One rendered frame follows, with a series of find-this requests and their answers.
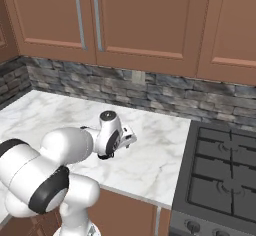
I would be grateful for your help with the narrow brown base cupboard door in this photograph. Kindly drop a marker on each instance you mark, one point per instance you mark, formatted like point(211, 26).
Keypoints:
point(165, 223)

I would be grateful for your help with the white wall socket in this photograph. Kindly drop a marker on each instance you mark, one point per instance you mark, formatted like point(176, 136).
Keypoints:
point(138, 76)

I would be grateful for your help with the wide brown wall cupboard door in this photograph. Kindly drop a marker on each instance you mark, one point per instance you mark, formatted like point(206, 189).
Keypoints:
point(150, 16)

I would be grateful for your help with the dark grey hob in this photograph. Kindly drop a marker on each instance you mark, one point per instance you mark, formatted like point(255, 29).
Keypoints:
point(213, 166)

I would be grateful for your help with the brown corner wall cupboard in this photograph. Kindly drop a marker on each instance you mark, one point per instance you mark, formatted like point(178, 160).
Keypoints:
point(7, 30)

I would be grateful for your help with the black hob knob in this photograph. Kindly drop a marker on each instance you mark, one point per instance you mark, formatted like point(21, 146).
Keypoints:
point(220, 233)
point(193, 227)

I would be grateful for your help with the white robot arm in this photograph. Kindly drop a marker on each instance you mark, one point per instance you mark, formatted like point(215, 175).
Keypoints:
point(66, 146)

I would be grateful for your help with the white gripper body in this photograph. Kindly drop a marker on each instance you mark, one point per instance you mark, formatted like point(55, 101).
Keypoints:
point(130, 138)

